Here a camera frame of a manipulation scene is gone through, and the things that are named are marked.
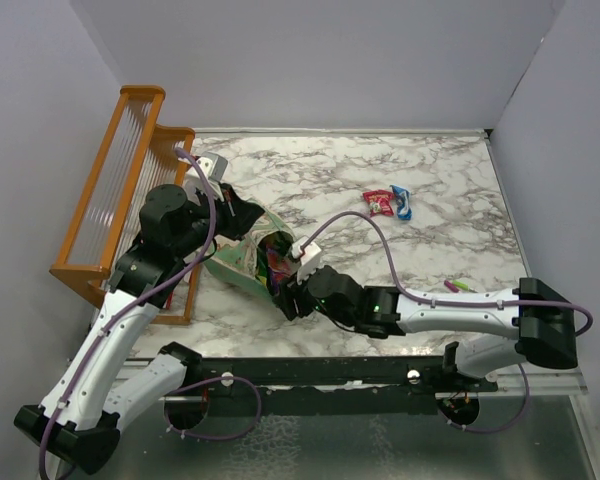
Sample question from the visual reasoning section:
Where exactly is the wooden acrylic display rack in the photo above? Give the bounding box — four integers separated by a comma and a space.
50, 85, 195, 308

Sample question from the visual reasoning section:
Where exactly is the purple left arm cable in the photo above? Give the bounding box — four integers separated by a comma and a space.
38, 146, 262, 480

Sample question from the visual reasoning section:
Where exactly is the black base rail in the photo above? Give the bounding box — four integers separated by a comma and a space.
164, 356, 497, 428

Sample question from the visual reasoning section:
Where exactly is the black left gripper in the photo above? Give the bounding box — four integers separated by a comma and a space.
173, 180, 265, 259

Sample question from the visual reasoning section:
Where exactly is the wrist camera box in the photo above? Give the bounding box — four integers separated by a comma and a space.
290, 237, 323, 284
184, 152, 228, 189

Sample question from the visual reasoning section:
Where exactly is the blue snack packet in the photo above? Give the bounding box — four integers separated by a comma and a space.
391, 185, 412, 221

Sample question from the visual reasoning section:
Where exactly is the red snack packet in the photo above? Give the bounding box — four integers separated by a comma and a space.
362, 189, 394, 217

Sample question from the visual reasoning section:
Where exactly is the green capped marker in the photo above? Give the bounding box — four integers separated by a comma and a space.
452, 280, 476, 293

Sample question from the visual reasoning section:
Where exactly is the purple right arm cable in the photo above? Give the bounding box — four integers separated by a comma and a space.
299, 210, 595, 435

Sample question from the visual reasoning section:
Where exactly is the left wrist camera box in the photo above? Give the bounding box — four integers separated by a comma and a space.
184, 152, 228, 189

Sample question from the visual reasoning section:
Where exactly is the purple snack packet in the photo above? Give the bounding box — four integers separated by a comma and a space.
266, 247, 298, 295

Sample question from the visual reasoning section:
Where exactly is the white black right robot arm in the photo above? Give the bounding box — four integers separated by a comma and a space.
274, 266, 578, 391

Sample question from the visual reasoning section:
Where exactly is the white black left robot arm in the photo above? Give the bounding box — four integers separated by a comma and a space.
14, 184, 265, 475

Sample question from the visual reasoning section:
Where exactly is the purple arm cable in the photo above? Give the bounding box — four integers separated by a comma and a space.
299, 210, 595, 435
38, 146, 262, 480

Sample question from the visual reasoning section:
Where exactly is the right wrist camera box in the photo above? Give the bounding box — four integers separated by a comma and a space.
290, 237, 323, 284

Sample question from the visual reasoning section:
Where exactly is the green illustrated paper bag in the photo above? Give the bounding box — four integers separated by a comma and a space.
204, 209, 296, 301

